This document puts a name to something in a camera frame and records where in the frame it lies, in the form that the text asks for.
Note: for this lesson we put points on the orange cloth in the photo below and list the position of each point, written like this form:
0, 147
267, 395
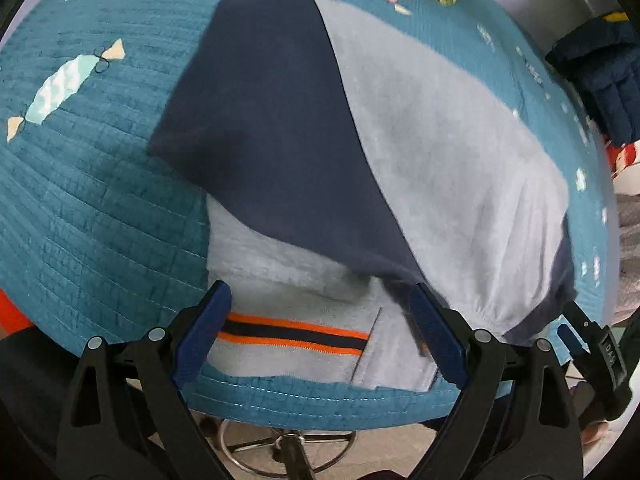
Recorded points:
10, 315

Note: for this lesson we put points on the teal quilted bed cover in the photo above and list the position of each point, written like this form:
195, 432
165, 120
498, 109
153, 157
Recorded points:
100, 210

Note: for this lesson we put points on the person's right hand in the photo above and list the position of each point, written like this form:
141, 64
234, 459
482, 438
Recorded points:
584, 392

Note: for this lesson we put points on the grey navy zip jacket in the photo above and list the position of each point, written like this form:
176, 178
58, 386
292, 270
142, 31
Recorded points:
425, 135

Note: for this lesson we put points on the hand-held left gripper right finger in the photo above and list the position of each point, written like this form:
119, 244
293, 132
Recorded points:
440, 340

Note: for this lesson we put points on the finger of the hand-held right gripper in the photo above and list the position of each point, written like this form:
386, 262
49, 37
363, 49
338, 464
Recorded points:
570, 340
585, 322

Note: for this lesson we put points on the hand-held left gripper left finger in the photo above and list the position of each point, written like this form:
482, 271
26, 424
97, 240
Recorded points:
205, 330

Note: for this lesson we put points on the navy yellow puffer jacket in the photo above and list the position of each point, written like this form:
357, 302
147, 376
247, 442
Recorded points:
605, 75

